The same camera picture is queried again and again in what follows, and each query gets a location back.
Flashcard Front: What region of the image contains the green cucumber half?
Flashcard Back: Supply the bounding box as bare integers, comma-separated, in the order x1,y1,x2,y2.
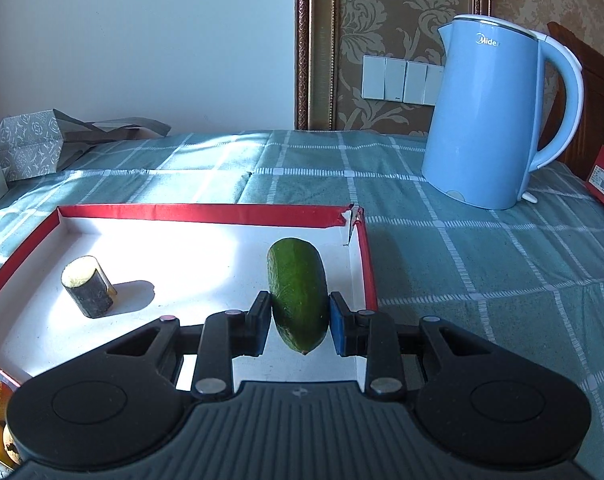
267,237,330,356

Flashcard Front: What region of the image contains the dark eggplant chunk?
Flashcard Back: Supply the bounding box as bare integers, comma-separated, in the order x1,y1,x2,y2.
61,255,118,318

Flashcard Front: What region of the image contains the red shallow cardboard box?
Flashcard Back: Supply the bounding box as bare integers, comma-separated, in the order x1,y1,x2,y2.
0,204,377,384

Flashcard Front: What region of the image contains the teal plaid tablecloth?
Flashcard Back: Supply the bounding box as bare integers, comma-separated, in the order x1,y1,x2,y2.
0,131,604,479

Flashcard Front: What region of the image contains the light blue electric kettle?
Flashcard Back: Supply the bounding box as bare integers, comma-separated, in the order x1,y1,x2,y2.
422,14,585,210

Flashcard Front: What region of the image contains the small tan round fruit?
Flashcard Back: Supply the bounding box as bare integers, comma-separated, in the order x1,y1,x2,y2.
3,425,22,465

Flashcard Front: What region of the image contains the grey patterned gift bag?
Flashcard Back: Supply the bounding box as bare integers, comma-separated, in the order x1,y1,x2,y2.
0,108,171,182

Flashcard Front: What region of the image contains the dark wooden chair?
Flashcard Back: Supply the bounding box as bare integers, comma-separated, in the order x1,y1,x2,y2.
548,22,604,180

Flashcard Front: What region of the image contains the white wall switch panel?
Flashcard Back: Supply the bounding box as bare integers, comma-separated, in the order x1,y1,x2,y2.
360,55,444,106

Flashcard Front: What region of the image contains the gold ornate wall frame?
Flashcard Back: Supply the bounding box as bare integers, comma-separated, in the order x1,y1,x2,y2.
294,0,492,136

